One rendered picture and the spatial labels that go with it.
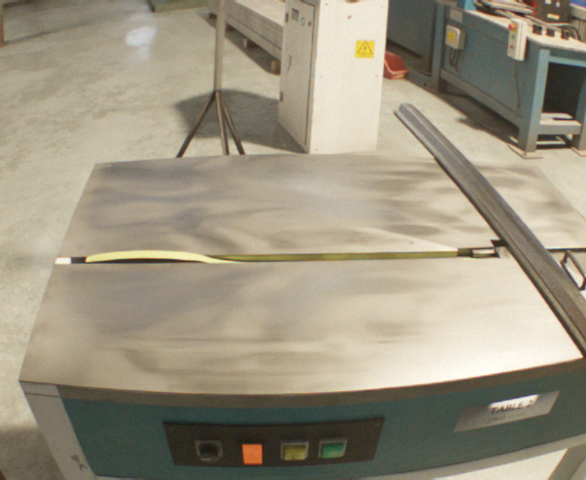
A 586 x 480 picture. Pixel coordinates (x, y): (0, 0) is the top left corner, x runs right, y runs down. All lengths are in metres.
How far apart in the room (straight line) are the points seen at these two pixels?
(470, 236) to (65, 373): 0.62
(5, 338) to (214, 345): 1.32
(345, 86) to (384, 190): 1.80
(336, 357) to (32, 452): 1.07
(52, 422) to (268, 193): 0.52
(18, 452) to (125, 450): 0.87
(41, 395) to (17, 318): 1.31
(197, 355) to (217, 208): 0.31
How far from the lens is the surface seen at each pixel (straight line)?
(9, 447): 1.59
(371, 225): 0.89
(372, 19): 2.72
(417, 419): 0.70
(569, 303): 0.80
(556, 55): 3.34
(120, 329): 0.70
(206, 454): 0.67
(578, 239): 1.01
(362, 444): 0.71
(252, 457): 0.68
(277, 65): 4.16
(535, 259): 0.87
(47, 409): 0.69
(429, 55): 4.56
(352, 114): 2.83
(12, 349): 1.87
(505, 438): 0.82
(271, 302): 0.73
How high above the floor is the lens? 1.19
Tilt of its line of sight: 33 degrees down
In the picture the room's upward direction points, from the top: 4 degrees clockwise
